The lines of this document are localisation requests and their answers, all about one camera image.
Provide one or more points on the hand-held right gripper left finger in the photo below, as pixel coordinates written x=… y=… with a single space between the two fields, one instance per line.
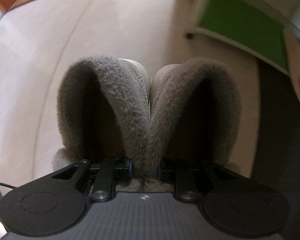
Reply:
x=103 y=180

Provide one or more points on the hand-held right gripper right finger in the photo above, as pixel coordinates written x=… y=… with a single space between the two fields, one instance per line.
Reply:
x=185 y=180

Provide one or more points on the grey fuzzy knit slipper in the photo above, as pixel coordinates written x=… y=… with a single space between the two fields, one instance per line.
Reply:
x=185 y=100
x=120 y=100

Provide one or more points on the white green shoe rack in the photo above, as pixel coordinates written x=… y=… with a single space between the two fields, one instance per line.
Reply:
x=242 y=17

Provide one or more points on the dark floor mat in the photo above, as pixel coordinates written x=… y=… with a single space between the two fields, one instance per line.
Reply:
x=277 y=142

